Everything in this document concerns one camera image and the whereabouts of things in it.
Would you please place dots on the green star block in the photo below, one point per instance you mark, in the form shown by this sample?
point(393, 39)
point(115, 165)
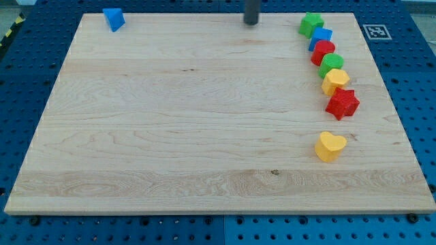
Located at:
point(309, 23)

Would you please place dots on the blue triangular prism block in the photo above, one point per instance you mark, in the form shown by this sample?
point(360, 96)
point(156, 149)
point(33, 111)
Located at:
point(114, 17)

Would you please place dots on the black bolt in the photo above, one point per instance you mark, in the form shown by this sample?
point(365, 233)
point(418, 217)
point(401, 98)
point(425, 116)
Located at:
point(34, 220)
point(413, 218)

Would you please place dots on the red star block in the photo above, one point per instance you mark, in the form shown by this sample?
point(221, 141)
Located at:
point(342, 103)

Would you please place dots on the white fiducial marker tag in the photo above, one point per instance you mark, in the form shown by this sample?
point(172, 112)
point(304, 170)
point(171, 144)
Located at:
point(377, 32)

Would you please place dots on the black bolt front left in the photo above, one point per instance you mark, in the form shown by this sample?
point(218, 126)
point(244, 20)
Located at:
point(34, 220)

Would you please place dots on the green cylinder block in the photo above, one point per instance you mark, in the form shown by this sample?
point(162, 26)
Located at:
point(330, 61)

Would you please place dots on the black bolt front right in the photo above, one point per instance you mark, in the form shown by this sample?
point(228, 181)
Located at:
point(413, 218)

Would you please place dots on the blue cube block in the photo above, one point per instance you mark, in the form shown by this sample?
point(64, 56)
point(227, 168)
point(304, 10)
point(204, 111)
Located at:
point(319, 34)

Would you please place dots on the wooden board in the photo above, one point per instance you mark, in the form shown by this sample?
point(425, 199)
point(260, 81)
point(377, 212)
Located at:
point(200, 114)

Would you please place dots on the yellow hexagon block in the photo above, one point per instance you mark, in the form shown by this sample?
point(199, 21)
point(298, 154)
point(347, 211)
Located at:
point(335, 78)

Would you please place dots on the yellow heart block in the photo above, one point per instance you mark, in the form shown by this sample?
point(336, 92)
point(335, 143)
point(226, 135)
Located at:
point(328, 146)

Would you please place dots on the red cylinder block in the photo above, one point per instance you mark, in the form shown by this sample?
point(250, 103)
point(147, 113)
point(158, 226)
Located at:
point(321, 48)

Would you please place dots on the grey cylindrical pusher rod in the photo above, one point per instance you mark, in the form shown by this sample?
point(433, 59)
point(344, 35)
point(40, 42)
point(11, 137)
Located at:
point(251, 12)

